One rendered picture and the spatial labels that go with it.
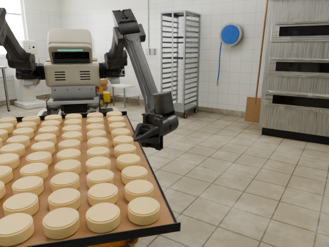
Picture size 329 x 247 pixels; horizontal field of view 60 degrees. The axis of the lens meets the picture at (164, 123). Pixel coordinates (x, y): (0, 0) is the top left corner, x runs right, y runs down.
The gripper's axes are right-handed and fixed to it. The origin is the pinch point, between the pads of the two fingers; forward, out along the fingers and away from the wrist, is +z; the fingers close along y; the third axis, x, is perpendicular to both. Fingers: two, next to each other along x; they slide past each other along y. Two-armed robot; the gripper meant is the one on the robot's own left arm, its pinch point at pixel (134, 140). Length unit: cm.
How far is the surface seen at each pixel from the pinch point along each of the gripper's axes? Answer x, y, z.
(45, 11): 573, -83, -435
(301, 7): 2, -59, -355
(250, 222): -7, 104, -127
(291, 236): -35, 103, -125
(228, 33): 122, -30, -446
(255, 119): 57, 110, -423
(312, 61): -20, 5, -350
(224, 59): 130, 15, -459
